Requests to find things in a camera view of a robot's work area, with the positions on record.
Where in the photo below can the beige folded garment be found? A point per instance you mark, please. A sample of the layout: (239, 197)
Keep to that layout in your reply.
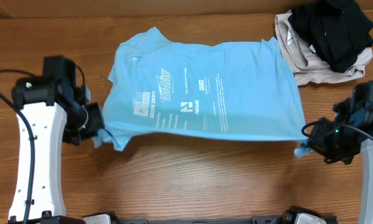
(305, 63)

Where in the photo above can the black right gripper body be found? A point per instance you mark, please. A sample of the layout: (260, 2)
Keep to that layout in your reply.
(316, 135)

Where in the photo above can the light blue printed t-shirt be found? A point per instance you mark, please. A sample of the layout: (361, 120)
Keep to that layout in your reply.
(235, 91)

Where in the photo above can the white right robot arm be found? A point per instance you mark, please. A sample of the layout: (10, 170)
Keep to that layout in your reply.
(356, 112)

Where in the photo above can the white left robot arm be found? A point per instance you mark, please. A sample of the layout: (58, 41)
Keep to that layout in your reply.
(52, 110)

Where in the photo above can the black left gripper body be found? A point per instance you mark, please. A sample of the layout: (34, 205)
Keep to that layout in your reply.
(94, 121)

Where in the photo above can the black folded garment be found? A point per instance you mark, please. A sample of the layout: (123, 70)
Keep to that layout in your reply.
(337, 29)

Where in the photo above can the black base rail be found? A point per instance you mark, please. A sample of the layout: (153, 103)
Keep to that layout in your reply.
(292, 215)

